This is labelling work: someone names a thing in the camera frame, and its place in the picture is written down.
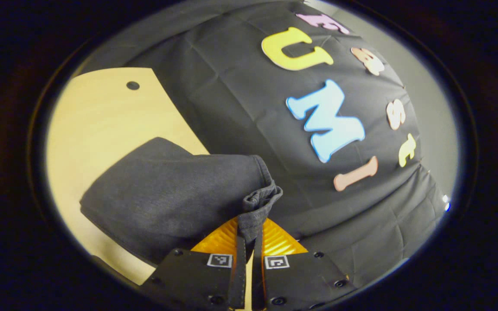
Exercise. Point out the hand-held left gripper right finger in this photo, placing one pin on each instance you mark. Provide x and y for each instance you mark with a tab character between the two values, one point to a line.
257	280

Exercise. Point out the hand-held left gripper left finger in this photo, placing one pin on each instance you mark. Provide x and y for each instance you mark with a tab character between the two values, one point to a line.
239	276

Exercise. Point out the dark grey jeans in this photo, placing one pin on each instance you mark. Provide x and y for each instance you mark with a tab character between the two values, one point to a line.
167	194

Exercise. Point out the round black table grommet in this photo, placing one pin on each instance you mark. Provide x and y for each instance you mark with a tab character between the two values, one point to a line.
132	85

